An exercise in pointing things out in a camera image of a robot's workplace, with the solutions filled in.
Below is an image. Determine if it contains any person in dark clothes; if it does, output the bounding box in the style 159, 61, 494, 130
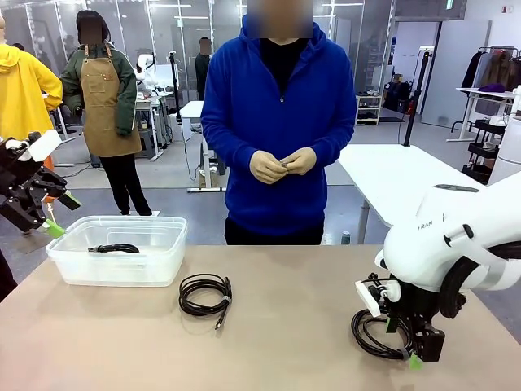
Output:
195, 37, 213, 102

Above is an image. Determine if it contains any person in blue hoodie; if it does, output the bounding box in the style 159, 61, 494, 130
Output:
200, 14, 359, 246

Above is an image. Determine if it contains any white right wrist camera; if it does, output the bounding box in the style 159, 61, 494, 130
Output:
354, 279, 383, 319

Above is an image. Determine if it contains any person's right forearm blue sleeve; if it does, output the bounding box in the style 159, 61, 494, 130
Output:
200, 121, 261, 174

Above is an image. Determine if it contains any person's left forearm blue sleeve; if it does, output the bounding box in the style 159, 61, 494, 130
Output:
312, 121, 358, 166

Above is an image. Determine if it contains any white height-adjustable desk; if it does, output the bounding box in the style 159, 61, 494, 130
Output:
179, 100, 227, 193

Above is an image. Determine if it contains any black camera stand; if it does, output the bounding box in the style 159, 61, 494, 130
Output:
168, 51, 183, 124

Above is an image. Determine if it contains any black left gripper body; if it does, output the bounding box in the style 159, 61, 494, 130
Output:
0, 160, 44, 233

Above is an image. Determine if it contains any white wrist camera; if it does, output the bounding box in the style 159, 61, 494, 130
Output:
354, 279, 383, 319
27, 130, 63, 161

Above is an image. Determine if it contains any person's left hand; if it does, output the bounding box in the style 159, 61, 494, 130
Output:
284, 147, 318, 178

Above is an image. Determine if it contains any black bags pile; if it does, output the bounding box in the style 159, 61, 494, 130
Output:
383, 81, 413, 115

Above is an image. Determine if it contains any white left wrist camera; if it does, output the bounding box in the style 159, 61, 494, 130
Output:
27, 130, 63, 161

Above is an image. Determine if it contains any mannequin in yellow hoodie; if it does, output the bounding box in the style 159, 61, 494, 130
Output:
0, 14, 64, 237

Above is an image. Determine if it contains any clear plastic storage container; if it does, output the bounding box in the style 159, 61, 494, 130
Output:
46, 215, 189, 288

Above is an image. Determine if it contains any black tripod pole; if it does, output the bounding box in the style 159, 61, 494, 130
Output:
402, 47, 433, 147

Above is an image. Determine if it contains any large white table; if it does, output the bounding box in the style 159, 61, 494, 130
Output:
337, 143, 490, 245

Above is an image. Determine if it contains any person in brown apron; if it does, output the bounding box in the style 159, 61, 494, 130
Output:
59, 10, 154, 217

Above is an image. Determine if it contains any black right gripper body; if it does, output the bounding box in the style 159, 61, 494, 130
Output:
401, 292, 446, 363

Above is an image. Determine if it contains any white desk with angled legs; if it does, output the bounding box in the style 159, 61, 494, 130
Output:
445, 86, 519, 143

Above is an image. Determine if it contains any black power cable coil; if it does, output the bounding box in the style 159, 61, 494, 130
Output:
350, 308, 414, 361

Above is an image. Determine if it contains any black USB cable grey tie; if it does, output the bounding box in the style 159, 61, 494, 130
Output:
178, 273, 234, 331

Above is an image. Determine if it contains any black utility cart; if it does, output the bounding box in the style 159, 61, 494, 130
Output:
461, 118, 508, 185

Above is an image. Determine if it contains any wooden shoe rack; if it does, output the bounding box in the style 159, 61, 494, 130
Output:
355, 94, 384, 127

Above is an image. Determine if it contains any white cluttered workbench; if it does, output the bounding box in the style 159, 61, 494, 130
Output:
134, 90, 172, 161

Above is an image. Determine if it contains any clothes rack with coats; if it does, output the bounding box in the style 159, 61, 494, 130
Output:
461, 45, 521, 93

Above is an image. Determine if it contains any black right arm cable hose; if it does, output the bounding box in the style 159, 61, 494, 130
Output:
438, 257, 482, 320

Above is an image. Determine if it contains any person's right hand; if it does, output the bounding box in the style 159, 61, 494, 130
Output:
248, 149, 288, 186

